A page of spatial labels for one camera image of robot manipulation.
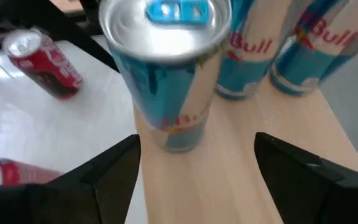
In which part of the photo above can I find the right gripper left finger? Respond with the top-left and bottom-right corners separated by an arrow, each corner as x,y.
0,134 -> 142,224

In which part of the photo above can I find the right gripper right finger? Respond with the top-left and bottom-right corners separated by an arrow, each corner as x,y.
254,132 -> 358,224

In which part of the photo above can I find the red Fanta can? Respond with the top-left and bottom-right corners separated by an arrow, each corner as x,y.
0,157 -> 63,187

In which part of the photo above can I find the red and black Coca-Cola can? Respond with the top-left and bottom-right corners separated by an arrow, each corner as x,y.
1,27 -> 83,100

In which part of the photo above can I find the blue silver Red Bull can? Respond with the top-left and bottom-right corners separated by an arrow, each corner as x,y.
268,0 -> 358,96
98,0 -> 232,154
215,0 -> 295,100

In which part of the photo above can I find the wooden shelf with black legs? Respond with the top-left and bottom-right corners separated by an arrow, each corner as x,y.
132,73 -> 358,224

